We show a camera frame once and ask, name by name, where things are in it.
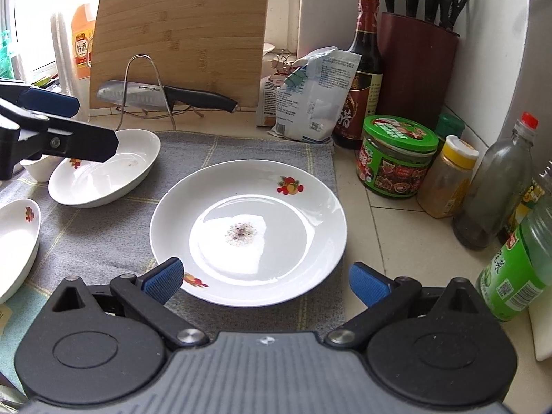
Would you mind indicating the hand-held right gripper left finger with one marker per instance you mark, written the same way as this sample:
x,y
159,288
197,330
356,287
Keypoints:
x,y
161,280

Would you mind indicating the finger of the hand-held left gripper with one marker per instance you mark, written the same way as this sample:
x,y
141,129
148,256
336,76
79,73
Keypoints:
x,y
47,101
86,142

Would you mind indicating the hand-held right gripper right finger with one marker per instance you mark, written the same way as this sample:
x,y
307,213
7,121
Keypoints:
x,y
366,284

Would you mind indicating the deep white fruit-print plate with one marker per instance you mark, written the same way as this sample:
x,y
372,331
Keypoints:
x,y
108,181

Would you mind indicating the small white bowl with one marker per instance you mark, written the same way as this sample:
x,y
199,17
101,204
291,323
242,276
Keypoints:
x,y
41,171

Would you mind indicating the stack of white plates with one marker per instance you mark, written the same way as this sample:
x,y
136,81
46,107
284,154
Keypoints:
x,y
17,246

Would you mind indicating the large white fruit-print plate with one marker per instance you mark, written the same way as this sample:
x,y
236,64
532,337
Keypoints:
x,y
267,207

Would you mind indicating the clear plastic container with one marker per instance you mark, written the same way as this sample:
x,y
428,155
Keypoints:
x,y
62,60

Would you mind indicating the orange label cooking wine bottle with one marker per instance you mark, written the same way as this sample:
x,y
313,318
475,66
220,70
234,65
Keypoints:
x,y
82,43

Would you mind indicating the grey checked dish cloth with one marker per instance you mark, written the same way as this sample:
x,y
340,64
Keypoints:
x,y
108,233

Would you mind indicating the santoku kitchen knife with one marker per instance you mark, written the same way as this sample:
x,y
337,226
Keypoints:
x,y
142,95

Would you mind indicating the green lid sauce jar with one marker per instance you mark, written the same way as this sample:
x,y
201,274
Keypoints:
x,y
396,159

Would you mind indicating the yellow cap spice jar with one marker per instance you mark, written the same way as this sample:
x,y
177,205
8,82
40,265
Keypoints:
x,y
446,181

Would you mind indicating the teal cloth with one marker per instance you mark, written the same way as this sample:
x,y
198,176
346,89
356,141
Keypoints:
x,y
26,306

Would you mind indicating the bamboo cutting board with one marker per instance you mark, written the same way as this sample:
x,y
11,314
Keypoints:
x,y
181,30

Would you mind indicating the green label glass jar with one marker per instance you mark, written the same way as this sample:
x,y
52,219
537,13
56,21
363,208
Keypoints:
x,y
513,271

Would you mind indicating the clear glass red-cap bottle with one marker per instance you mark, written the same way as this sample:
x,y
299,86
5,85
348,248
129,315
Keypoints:
x,y
491,194

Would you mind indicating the dark sauce bottle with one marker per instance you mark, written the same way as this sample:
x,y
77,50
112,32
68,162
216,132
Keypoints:
x,y
522,207

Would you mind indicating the green cap bottle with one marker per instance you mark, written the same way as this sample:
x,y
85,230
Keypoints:
x,y
449,127

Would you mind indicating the white rectangular dish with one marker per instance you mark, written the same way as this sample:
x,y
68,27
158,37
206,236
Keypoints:
x,y
543,336

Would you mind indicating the red and white bag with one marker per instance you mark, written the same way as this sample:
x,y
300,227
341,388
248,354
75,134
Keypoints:
x,y
267,103

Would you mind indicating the white seasoning bag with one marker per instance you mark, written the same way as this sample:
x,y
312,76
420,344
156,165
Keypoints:
x,y
319,103

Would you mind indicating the dark vinegar bottle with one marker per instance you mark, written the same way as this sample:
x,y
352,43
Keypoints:
x,y
362,95

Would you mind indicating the small white saucer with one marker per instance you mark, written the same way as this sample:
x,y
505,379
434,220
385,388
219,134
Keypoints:
x,y
267,47

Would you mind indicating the metal binder clip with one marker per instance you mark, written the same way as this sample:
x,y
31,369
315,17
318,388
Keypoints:
x,y
282,62

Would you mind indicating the dark red knife block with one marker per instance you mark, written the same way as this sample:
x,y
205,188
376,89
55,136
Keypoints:
x,y
414,73

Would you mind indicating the green binder clip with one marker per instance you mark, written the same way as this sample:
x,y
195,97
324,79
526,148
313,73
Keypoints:
x,y
297,78

